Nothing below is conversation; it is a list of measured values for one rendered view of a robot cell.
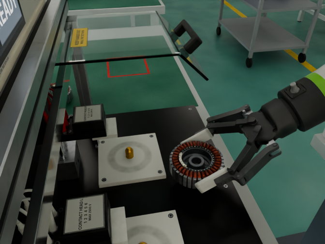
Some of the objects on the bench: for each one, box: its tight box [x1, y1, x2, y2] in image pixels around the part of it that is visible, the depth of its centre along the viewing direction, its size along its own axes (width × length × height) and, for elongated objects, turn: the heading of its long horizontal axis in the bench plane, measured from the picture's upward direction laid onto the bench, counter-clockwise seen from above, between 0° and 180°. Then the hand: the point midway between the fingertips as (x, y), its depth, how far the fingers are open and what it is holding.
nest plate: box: [98, 133, 166, 188], centre depth 68 cm, size 15×15×1 cm
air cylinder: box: [56, 140, 80, 181], centre depth 65 cm, size 5×8×6 cm
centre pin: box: [125, 147, 134, 159], centre depth 67 cm, size 2×2×3 cm
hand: (198, 162), depth 59 cm, fingers closed on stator, 11 cm apart
